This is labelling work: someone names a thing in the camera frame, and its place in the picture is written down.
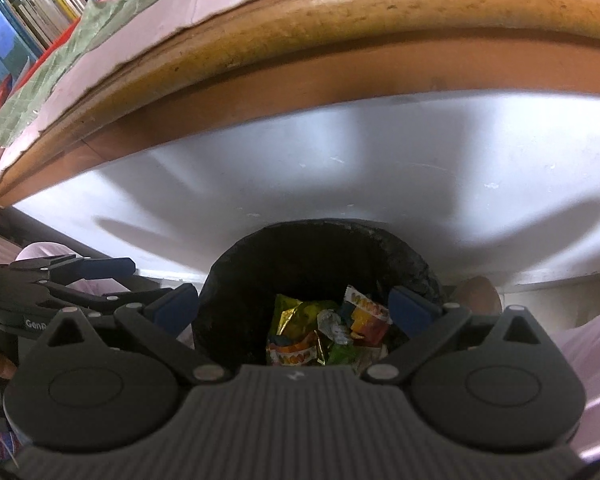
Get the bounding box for blue picture book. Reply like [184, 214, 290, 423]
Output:
[0, 0, 43, 84]

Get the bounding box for wooden table edge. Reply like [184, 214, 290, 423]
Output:
[0, 0, 600, 207]

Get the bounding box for row of leaning books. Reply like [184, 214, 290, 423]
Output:
[15, 0, 86, 50]

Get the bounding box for black trash bin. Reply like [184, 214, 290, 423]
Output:
[192, 219, 445, 372]

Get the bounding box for gold wrapper in bin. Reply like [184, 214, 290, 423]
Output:
[270, 295, 323, 347]

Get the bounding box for orange snack wrapper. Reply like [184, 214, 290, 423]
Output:
[344, 286, 392, 346]

